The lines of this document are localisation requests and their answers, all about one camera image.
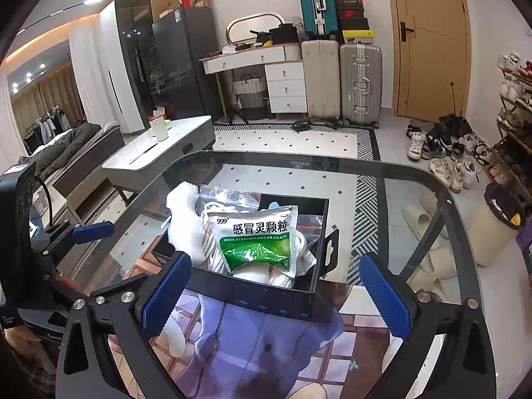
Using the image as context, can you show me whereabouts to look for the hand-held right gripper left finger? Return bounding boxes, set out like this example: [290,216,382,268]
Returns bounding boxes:
[55,251,193,399]

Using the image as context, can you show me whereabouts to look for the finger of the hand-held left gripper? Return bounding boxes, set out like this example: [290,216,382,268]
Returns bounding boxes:
[31,221,116,254]
[42,258,90,300]

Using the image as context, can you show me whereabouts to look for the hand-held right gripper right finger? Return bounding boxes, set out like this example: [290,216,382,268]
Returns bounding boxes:
[358,253,497,399]

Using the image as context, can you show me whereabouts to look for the white foam wrap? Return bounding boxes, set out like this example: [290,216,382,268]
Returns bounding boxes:
[166,181,204,262]

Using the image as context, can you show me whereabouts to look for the black cardboard box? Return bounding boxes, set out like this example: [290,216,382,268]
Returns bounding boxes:
[150,193,339,323]

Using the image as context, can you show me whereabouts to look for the white printed plastic bag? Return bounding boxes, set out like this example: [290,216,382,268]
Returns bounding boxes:
[230,264,298,289]

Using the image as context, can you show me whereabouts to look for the green white medicine packet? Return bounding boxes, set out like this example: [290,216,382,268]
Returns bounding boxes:
[205,205,300,279]

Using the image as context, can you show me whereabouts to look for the white cable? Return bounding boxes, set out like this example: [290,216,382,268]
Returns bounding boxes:
[199,185,262,217]

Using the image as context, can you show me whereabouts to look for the person's left forearm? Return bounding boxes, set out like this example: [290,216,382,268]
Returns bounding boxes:
[0,345,59,399]

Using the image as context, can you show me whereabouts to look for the person's left hand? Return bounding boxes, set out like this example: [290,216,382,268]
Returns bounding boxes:
[5,328,42,356]

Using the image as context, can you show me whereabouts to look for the white nightstand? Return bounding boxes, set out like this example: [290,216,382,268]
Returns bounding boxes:
[31,183,69,227]

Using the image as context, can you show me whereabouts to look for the cream slipper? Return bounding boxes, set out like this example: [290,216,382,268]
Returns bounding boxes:
[409,249,456,281]
[420,193,452,239]
[416,276,456,302]
[403,204,436,238]

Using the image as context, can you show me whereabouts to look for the bed with dark duvet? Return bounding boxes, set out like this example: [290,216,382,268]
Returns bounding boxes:
[23,120,125,200]

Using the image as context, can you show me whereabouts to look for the table knife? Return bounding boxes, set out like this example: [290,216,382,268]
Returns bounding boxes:
[129,141,159,164]

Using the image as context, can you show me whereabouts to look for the clothes rack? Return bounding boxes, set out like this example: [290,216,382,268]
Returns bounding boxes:
[23,107,75,154]

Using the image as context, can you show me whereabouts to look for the printed table mat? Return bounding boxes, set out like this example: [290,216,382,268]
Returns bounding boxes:
[147,287,422,399]

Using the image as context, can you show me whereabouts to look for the white coffee table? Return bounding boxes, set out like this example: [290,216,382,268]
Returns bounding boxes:
[102,115,216,204]

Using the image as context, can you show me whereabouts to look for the trash bin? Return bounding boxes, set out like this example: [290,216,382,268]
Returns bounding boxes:
[463,182,528,267]

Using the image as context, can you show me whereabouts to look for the cream cup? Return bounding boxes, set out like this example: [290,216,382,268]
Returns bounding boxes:
[150,110,169,142]

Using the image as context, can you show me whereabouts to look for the pile of shoes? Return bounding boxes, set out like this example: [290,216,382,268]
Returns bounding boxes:
[406,114,491,194]

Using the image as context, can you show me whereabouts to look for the white wardrobe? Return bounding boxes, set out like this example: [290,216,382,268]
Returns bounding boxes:
[100,0,144,134]

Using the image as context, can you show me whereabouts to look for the black glass cabinet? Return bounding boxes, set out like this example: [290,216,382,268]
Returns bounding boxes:
[114,0,156,129]

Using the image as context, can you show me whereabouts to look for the dark grey refrigerator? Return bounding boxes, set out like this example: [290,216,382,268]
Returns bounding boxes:
[152,6,221,120]

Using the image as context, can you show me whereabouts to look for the wooden shoe rack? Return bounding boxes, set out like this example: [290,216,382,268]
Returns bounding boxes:
[488,52,532,188]

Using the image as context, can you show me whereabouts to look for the woven basket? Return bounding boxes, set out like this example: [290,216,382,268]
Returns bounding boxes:
[232,73,269,120]

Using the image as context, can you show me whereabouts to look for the thin black pole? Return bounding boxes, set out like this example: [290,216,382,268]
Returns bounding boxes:
[448,83,464,119]

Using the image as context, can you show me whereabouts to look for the silver suitcase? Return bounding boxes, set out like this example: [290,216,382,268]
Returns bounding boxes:
[339,43,383,127]

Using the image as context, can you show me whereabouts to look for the beige suitcase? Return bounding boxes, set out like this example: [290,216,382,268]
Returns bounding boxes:
[300,40,340,120]

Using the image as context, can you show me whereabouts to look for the white dressing table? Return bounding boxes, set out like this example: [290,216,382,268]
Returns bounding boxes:
[200,44,308,114]

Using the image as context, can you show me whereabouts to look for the rows of assorted sneakers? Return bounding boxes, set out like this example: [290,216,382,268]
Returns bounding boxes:
[496,52,532,184]

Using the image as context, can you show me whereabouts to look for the tan door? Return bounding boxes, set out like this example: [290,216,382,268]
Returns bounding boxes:
[384,0,470,118]

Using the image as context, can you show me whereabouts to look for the oval mirror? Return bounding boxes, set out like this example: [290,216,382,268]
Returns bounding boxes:
[226,12,285,46]

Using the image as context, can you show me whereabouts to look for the yellow black shoe box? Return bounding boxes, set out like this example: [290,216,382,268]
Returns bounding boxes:
[341,29,375,44]

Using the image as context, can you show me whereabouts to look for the plain black shoe box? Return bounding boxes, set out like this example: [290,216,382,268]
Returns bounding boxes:
[338,17,370,32]

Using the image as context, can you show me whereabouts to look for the black pot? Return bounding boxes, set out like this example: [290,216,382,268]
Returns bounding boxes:
[269,24,299,44]

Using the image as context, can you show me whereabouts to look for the teal suitcase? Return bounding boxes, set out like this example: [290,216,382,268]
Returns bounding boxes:
[297,0,339,42]

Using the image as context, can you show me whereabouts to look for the black cable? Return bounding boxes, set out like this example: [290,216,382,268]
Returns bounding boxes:
[33,175,53,225]

